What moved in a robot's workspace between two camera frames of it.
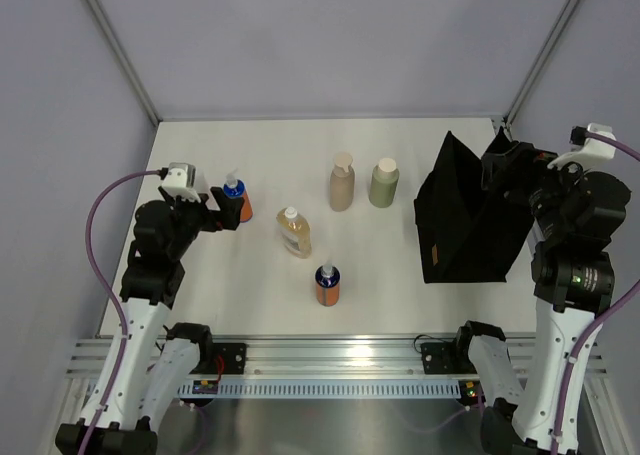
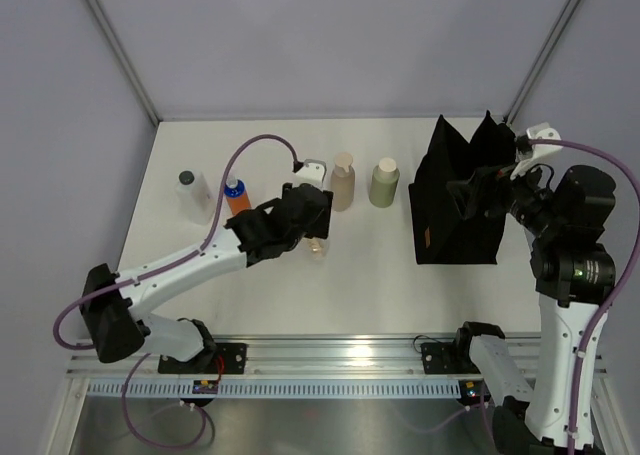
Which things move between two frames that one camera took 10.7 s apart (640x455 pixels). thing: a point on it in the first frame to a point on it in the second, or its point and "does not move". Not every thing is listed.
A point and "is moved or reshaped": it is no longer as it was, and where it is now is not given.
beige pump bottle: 342,183 does not move
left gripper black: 229,207 to 319,227
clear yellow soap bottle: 295,231 is moved or reshaped
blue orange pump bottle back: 235,188 does not move
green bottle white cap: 384,183 does not move
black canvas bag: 473,212 is moved or reshaped
